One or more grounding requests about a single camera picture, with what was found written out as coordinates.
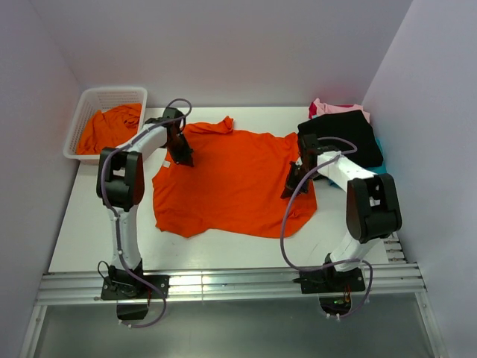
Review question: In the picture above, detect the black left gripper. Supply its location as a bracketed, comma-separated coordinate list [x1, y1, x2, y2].
[164, 133, 194, 167]

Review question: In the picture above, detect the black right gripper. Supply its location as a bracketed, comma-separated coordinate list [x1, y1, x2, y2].
[281, 161, 318, 199]

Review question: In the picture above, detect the orange t-shirt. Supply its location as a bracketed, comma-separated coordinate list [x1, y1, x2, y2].
[76, 103, 142, 155]
[152, 116, 318, 239]

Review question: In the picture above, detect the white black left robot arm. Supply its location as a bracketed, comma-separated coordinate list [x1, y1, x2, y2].
[96, 107, 194, 298]

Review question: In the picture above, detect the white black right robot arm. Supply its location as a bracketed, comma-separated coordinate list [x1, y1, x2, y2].
[281, 134, 402, 294]

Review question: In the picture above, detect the orange t-shirt in basket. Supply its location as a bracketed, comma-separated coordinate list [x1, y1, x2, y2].
[76, 103, 142, 155]

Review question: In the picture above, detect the pink folded t-shirt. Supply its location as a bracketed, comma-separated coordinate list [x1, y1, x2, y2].
[308, 98, 370, 123]

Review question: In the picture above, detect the black folded t-shirt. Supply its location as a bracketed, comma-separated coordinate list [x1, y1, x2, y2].
[297, 110, 385, 169]

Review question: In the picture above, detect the teal folded t-shirt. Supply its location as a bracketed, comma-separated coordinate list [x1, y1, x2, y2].
[327, 138, 388, 188]

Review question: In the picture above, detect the white plastic laundry basket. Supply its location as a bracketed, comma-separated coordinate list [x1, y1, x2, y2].
[63, 87, 148, 165]

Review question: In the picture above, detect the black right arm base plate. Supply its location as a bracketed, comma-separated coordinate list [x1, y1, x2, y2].
[293, 268, 366, 294]

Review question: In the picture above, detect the aluminium table frame rail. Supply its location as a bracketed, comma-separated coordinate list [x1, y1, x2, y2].
[19, 234, 448, 357]

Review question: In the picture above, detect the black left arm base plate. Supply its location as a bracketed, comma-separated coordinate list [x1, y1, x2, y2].
[101, 275, 170, 301]

